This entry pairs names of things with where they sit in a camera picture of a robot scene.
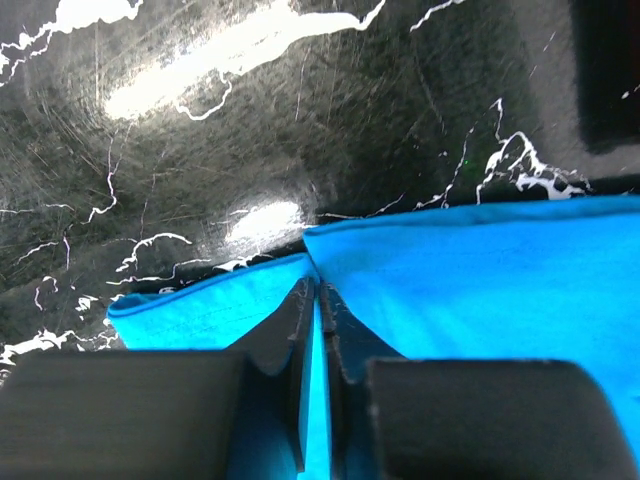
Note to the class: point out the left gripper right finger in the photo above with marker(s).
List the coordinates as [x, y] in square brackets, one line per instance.
[397, 418]

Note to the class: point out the bright blue t shirt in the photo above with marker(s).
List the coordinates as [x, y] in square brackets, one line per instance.
[537, 280]

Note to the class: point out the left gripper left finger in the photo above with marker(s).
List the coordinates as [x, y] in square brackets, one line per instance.
[235, 413]

